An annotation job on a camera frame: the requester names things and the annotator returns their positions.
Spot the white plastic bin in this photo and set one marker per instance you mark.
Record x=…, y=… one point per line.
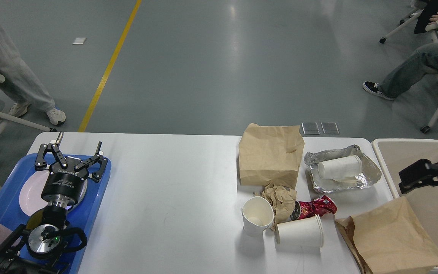
x=396, y=154

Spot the floor socket plate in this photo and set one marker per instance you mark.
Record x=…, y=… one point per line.
x=310, y=128
x=330, y=128

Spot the blue plastic tray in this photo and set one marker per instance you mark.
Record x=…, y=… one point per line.
x=83, y=216

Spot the brown paper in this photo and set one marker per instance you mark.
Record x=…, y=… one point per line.
x=389, y=240
x=282, y=200

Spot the white paper cup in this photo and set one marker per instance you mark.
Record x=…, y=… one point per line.
x=307, y=232
x=258, y=215

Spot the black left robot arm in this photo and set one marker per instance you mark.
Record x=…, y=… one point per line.
x=48, y=207

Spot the crumpled brown paper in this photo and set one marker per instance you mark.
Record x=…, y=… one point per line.
x=282, y=200

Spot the light green plate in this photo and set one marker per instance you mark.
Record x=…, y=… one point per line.
x=80, y=199

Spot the brown paper bag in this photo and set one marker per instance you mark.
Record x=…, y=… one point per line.
x=270, y=155

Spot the lying white paper cup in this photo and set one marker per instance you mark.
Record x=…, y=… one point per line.
x=307, y=232

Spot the right floor socket plate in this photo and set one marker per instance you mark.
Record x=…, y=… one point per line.
x=330, y=128

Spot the left floor socket plate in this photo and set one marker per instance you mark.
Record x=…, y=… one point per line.
x=310, y=128

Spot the aluminium foil tray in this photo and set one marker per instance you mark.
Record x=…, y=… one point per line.
x=368, y=177

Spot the red snack wrapper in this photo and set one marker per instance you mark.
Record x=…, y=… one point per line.
x=319, y=206

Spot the standing person in black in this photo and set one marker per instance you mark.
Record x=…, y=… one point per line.
x=22, y=85

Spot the seated person in jeans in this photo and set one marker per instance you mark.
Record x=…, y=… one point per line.
x=424, y=60

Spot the pink plate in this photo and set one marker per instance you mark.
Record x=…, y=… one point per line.
x=30, y=195

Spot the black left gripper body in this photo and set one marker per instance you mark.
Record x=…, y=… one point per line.
x=64, y=186

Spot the white container in foil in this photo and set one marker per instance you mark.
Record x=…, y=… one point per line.
x=341, y=168

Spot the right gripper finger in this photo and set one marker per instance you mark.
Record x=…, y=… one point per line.
x=417, y=175

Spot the dark teal mug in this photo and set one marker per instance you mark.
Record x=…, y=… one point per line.
x=35, y=220

